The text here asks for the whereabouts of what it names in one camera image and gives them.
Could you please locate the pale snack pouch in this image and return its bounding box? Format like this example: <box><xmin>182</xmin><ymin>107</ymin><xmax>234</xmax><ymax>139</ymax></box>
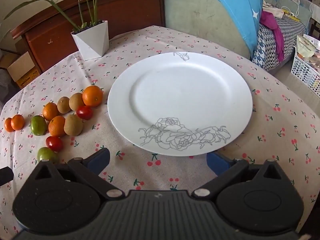
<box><xmin>296</xmin><ymin>35</ymin><xmax>320</xmax><ymax>58</ymax></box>

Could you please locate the white cable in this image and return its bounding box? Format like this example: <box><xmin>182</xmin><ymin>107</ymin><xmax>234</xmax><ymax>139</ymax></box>
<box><xmin>281</xmin><ymin>0</ymin><xmax>313</xmax><ymax>18</ymax></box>

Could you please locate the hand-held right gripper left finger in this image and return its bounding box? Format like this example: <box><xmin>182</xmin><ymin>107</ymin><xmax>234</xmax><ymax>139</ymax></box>
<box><xmin>32</xmin><ymin>147</ymin><xmax>125</xmax><ymax>202</ymax></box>

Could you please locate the cherry print tablecloth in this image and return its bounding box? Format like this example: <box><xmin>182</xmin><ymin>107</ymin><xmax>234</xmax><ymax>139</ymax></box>
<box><xmin>0</xmin><ymin>25</ymin><xmax>320</xmax><ymax>233</ymax></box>

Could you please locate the red cherry tomato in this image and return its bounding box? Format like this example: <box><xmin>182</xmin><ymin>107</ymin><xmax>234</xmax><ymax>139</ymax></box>
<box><xmin>76</xmin><ymin>106</ymin><xmax>93</xmax><ymax>120</ymax></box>
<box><xmin>45</xmin><ymin>136</ymin><xmax>63</xmax><ymax>152</ymax></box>

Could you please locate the green plant in white pot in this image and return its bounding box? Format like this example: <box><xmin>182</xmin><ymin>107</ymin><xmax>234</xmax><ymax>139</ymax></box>
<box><xmin>4</xmin><ymin>0</ymin><xmax>115</xmax><ymax>61</ymax></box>

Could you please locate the green jujube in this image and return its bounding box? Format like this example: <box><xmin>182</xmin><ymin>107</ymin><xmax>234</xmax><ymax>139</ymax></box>
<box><xmin>30</xmin><ymin>115</ymin><xmax>47</xmax><ymax>136</ymax></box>
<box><xmin>37</xmin><ymin>147</ymin><xmax>60</xmax><ymax>164</ymax></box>

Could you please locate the white plate with floral print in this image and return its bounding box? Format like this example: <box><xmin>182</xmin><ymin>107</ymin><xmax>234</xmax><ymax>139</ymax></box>
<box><xmin>107</xmin><ymin>52</ymin><xmax>253</xmax><ymax>157</ymax></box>

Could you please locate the grey checked cloth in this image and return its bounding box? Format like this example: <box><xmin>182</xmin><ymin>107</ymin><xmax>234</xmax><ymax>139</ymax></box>
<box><xmin>0</xmin><ymin>69</ymin><xmax>18</xmax><ymax>100</ymax></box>

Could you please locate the brown kiwi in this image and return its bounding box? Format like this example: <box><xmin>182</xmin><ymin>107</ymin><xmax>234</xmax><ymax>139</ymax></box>
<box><xmin>57</xmin><ymin>97</ymin><xmax>70</xmax><ymax>114</ymax></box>
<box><xmin>69</xmin><ymin>93</ymin><xmax>85</xmax><ymax>111</ymax></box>
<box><xmin>64</xmin><ymin>114</ymin><xmax>84</xmax><ymax>136</ymax></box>

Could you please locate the brown wooden cabinet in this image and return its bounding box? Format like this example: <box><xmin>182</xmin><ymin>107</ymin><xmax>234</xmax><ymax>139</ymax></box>
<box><xmin>11</xmin><ymin>0</ymin><xmax>169</xmax><ymax>73</ymax></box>

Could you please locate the blue printed cushion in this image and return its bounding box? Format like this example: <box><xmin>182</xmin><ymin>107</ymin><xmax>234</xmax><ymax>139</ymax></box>
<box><xmin>169</xmin><ymin>0</ymin><xmax>264</xmax><ymax>53</ymax></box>

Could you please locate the large mandarin orange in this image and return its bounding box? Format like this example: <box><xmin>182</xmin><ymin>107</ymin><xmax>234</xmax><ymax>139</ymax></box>
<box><xmin>82</xmin><ymin>85</ymin><xmax>104</xmax><ymax>107</ymax></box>

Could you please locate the cardboard box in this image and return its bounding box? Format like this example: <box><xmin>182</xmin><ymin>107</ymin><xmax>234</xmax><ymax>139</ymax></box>
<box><xmin>0</xmin><ymin>51</ymin><xmax>40</xmax><ymax>89</ymax></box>

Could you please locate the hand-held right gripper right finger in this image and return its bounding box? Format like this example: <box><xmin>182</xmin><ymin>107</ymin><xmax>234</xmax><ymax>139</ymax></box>
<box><xmin>191</xmin><ymin>152</ymin><xmax>285</xmax><ymax>202</ymax></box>

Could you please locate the magenta cloth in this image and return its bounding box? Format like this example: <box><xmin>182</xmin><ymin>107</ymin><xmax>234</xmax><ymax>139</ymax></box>
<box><xmin>260</xmin><ymin>11</ymin><xmax>285</xmax><ymax>62</ymax></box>

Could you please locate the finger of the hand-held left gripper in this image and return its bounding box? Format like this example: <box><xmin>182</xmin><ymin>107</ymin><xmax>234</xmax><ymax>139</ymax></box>
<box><xmin>0</xmin><ymin>167</ymin><xmax>13</xmax><ymax>187</ymax></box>

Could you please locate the white perforated basket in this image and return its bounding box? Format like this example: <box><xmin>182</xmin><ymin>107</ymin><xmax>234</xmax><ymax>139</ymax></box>
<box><xmin>290</xmin><ymin>46</ymin><xmax>320</xmax><ymax>100</ymax></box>

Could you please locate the grey green sofa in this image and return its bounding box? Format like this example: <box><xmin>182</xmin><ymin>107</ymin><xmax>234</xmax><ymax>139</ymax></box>
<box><xmin>164</xmin><ymin>0</ymin><xmax>260</xmax><ymax>60</ymax></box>

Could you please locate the pale green pillow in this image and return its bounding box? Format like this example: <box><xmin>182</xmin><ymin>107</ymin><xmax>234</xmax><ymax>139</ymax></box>
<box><xmin>276</xmin><ymin>0</ymin><xmax>313</xmax><ymax>28</ymax></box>

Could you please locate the houndstooth cloth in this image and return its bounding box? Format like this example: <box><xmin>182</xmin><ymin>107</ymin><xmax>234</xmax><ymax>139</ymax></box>
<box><xmin>251</xmin><ymin>17</ymin><xmax>313</xmax><ymax>72</ymax></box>

